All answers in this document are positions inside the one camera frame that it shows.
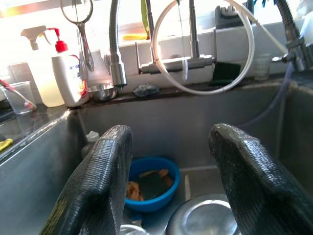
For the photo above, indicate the blue bottle brush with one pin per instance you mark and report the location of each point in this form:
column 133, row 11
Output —
column 265, row 3

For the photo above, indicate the black knife sharpener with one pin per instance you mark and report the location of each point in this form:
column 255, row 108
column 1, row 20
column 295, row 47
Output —
column 230, row 17

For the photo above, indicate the clear plastic cup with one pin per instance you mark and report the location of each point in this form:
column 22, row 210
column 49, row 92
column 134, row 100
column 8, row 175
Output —
column 19, row 98

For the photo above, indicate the clear plastic bottle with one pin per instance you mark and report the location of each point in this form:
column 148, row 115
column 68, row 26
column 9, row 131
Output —
column 91, row 139

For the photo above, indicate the white red pump bottle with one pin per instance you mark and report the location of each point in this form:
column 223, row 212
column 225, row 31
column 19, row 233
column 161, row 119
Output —
column 71, row 78

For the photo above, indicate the blue plastic bowl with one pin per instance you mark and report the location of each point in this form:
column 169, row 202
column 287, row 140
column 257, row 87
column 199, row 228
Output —
column 151, row 205

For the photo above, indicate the small clear cup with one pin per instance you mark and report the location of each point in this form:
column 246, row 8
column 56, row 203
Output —
column 262, row 67

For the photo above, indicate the orange food scraps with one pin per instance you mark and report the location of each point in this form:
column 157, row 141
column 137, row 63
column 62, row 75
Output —
column 134, row 191

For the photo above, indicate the small steel bowl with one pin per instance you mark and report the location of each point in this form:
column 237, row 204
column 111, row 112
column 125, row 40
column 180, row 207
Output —
column 205, row 215

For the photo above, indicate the yellow flat item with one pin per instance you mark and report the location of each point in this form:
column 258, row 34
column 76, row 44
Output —
column 134, row 37

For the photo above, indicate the clear spray bottle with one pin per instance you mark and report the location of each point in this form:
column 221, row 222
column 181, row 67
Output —
column 46, row 80

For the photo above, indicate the stainless steel sink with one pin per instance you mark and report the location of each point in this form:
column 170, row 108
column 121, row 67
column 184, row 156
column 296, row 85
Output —
column 171, row 122

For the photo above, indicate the tiny steel bowl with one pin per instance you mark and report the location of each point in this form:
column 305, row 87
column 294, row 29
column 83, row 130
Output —
column 102, row 93

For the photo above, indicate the steel filter tap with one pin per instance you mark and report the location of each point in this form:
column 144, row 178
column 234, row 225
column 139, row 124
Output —
column 194, row 36

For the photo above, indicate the green scouring pad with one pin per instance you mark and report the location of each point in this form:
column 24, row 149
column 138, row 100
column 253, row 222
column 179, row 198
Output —
column 225, row 73

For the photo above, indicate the clear thin tube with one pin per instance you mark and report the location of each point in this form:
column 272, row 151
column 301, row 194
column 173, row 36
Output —
column 278, row 98

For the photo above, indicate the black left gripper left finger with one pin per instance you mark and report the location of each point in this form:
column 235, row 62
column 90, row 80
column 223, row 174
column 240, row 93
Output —
column 93, row 186

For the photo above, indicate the grey scrub ball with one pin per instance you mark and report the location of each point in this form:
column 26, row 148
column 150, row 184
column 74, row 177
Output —
column 146, row 89

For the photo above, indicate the steel gooseneck spring faucet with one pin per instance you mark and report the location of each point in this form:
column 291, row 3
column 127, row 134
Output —
column 117, row 68

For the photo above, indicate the green orange sponge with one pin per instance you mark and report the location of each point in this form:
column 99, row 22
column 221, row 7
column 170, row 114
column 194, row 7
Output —
column 151, row 186

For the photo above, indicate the yellow cleaning cloth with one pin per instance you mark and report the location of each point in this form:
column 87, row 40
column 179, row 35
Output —
column 5, row 144

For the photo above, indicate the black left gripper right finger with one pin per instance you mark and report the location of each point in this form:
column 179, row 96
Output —
column 264, row 191

